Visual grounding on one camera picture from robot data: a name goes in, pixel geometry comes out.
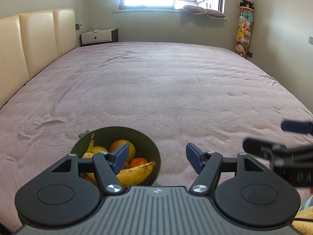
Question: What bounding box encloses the yellow green pear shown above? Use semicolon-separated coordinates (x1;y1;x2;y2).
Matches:
92;146;108;154

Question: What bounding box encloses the yellow banana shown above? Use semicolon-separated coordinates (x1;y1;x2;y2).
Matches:
82;133;156;188

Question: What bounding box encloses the large orange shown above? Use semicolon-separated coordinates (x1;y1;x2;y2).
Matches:
109;139;136;163

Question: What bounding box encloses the green fruit bowl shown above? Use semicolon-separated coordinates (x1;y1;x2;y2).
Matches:
71;126;161;186

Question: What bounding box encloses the yellow fluffy rug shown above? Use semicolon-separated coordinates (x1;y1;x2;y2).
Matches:
292;206;313;235

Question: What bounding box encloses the orange tangerine in bowl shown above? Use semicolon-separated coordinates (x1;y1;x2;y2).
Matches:
130;158;148;168

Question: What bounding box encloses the pink bed blanket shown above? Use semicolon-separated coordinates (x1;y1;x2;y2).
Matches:
1;42;312;231

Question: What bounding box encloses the plush toy stack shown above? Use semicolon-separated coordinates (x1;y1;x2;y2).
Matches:
235;0;254;58

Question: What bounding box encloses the cream padded headboard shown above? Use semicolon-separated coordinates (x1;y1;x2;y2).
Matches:
1;9;76;106

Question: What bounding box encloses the white bedside table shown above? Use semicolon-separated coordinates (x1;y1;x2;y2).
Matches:
81;28;119;46

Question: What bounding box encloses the grey cushion on windowsill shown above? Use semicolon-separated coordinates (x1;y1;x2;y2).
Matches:
183;5;226;19

